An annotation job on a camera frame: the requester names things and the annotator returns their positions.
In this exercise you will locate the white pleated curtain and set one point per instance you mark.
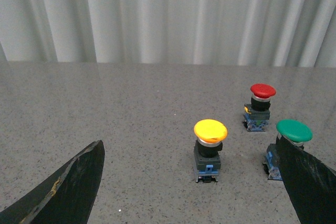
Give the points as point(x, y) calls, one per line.
point(297, 33)

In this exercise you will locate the red mushroom push button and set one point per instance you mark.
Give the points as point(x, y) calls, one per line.
point(257, 113)

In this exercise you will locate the green mushroom push button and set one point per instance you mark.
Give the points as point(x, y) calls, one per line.
point(293, 130)

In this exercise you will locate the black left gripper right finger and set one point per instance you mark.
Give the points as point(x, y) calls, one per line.
point(309, 183)

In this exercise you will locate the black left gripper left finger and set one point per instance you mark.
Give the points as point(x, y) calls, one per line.
point(66, 196)

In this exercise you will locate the yellow mushroom push button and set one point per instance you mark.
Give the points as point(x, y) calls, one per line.
point(210, 134)

